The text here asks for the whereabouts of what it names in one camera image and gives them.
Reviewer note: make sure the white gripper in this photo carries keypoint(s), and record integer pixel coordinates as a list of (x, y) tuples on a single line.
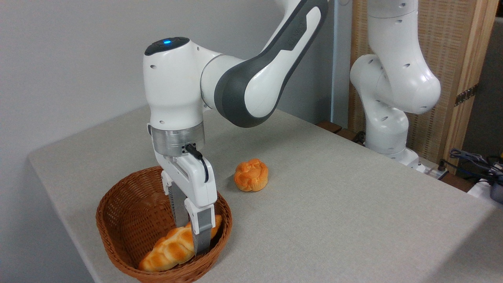
[(194, 181)]

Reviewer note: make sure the long braided bread loaf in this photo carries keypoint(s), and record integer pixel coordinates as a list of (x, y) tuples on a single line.
[(169, 249)]

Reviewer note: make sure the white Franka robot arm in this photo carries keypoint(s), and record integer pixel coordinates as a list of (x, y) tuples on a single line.
[(173, 86)]

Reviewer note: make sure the round orange bread bun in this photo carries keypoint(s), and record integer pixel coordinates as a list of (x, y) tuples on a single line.
[(251, 177)]

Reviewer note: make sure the brown wicker basket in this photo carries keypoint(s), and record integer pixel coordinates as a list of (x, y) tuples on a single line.
[(129, 208)]

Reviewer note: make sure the brown wooden base block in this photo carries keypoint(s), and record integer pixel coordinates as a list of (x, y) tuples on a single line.
[(330, 126)]

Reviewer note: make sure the pale blue vertical trim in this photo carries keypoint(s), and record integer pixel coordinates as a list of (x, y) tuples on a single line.
[(340, 78)]

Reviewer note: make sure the white power strip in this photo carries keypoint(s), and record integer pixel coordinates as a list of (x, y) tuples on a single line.
[(430, 171)]

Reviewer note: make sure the white plastic box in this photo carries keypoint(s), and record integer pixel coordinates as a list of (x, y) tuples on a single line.
[(479, 190)]

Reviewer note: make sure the dark metal screen hinge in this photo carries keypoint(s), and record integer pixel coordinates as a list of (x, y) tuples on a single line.
[(465, 95)]

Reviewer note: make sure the grey plastic container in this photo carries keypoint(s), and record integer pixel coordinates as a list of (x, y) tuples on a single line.
[(497, 192)]

